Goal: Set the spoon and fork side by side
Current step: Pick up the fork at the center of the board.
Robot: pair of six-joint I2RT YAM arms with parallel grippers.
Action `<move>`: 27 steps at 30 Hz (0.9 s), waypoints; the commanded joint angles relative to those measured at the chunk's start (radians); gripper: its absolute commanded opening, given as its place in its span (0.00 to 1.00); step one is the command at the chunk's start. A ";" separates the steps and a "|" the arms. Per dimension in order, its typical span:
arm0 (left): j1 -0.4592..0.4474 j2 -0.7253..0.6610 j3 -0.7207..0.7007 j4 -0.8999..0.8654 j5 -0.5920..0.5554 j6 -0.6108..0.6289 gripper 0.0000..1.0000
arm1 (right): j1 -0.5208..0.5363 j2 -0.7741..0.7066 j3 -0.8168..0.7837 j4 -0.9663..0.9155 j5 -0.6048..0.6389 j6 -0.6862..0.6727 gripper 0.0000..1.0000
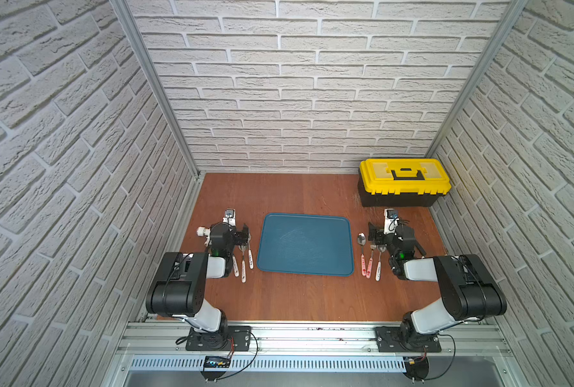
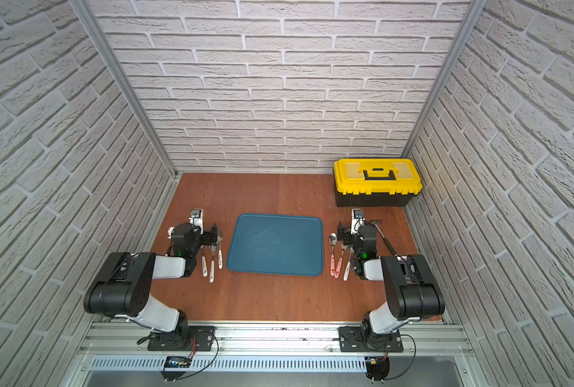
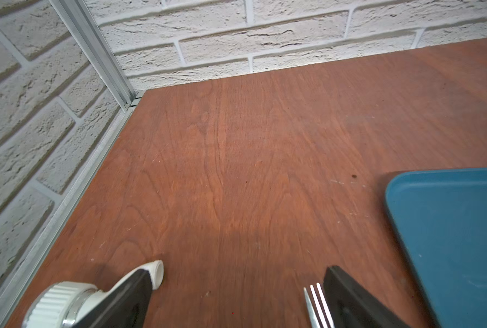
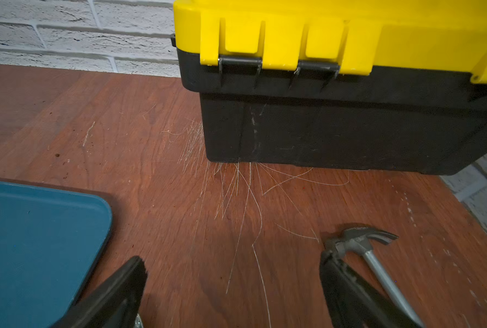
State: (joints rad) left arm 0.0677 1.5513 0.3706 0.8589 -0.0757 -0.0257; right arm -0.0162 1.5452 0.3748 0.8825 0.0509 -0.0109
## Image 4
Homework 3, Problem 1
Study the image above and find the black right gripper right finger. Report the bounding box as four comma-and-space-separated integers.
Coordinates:
319, 250, 418, 328

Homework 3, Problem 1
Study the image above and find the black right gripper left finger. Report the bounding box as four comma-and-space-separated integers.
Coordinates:
52, 256, 148, 327

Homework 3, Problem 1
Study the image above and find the steel claw hammer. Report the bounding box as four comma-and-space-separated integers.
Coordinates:
324, 227, 424, 327

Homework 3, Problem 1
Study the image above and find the teal plastic tray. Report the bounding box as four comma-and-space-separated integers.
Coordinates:
0, 182, 113, 327

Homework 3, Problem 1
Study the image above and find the yellow and black toolbox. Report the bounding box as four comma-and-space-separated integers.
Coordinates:
172, 1, 487, 175

